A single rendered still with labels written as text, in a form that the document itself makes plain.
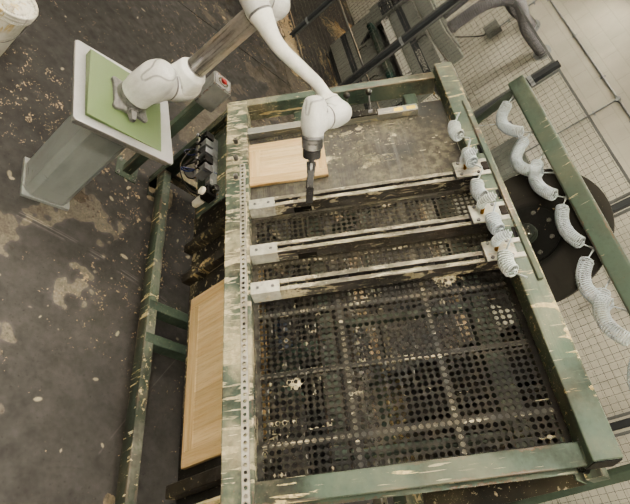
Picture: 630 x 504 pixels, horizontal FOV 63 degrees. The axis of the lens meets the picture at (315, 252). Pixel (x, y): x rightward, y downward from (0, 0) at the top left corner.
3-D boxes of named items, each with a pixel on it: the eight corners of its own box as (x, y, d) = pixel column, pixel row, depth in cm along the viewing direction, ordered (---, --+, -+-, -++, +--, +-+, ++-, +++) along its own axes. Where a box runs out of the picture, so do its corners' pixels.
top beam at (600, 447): (432, 78, 304) (433, 63, 296) (449, 75, 304) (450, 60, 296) (583, 470, 171) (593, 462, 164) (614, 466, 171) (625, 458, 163)
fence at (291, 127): (249, 133, 292) (247, 128, 289) (415, 109, 289) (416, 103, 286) (249, 139, 289) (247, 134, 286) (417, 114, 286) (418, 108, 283)
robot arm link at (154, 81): (115, 77, 230) (146, 49, 220) (143, 79, 246) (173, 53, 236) (131, 110, 231) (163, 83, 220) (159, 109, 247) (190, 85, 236)
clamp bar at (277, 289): (253, 287, 229) (241, 256, 210) (520, 250, 225) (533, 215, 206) (254, 307, 223) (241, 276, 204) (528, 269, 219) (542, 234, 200)
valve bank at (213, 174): (179, 140, 292) (207, 116, 280) (199, 154, 301) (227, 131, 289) (173, 206, 262) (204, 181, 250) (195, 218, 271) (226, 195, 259)
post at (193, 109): (122, 164, 331) (198, 95, 295) (131, 169, 334) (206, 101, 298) (121, 171, 327) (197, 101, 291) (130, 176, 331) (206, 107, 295)
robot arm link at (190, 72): (145, 78, 246) (175, 80, 265) (162, 108, 246) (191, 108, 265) (261, -32, 209) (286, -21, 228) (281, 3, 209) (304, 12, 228)
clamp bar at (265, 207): (251, 206, 259) (240, 172, 239) (488, 172, 255) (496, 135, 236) (252, 222, 253) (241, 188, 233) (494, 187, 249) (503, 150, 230)
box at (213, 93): (194, 88, 294) (215, 69, 286) (210, 101, 302) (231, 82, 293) (193, 101, 287) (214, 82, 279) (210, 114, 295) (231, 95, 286)
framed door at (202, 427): (194, 301, 288) (191, 299, 286) (263, 257, 261) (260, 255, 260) (184, 470, 234) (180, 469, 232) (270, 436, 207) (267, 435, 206)
